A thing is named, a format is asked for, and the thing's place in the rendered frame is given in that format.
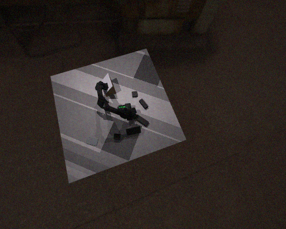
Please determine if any dark grey controller unit with green rocker switches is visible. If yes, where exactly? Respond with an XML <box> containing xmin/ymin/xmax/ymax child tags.
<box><xmin>117</xmin><ymin>105</ymin><xmax>129</xmax><ymax>110</ymax></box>

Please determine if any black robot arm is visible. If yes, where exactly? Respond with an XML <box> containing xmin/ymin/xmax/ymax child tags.
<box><xmin>95</xmin><ymin>81</ymin><xmax>138</xmax><ymax>120</ymax></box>

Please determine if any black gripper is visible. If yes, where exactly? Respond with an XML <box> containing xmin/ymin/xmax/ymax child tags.
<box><xmin>125</xmin><ymin>103</ymin><xmax>133</xmax><ymax>120</ymax></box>

